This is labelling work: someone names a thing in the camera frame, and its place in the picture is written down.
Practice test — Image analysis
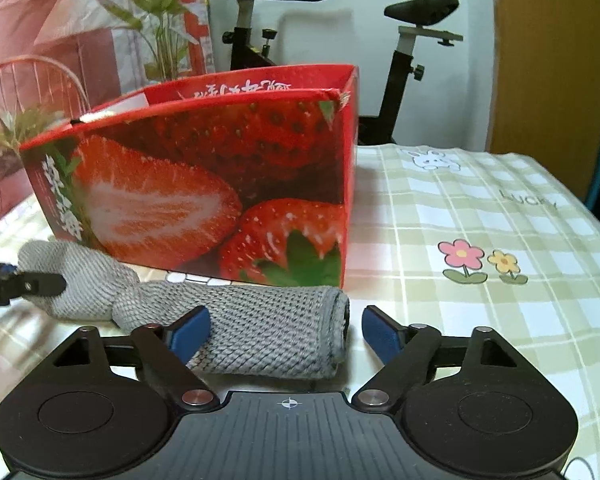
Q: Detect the red strawberry print cardboard box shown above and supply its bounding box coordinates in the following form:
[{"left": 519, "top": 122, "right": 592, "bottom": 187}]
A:
[{"left": 19, "top": 63, "right": 359, "bottom": 289}]

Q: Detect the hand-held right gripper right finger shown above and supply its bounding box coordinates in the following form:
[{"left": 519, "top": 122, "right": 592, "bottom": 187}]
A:
[{"left": 351, "top": 305, "right": 522, "bottom": 410}]

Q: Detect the pink printed backdrop cloth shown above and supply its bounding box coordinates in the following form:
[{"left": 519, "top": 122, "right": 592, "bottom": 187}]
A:
[{"left": 0, "top": 0, "right": 217, "bottom": 235}]

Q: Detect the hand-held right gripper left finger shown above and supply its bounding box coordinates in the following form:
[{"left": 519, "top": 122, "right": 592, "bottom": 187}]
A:
[{"left": 45, "top": 305, "right": 220, "bottom": 410}]

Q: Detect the grey knitted cloth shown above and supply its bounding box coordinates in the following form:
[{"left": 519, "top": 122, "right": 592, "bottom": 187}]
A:
[{"left": 17, "top": 240, "right": 352, "bottom": 379}]

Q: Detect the green checked printed tablecloth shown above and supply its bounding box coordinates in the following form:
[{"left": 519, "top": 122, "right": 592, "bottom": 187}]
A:
[{"left": 0, "top": 142, "right": 600, "bottom": 480}]

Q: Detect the black exercise bike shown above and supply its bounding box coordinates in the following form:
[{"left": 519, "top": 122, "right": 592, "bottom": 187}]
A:
[{"left": 202, "top": 0, "right": 465, "bottom": 147}]

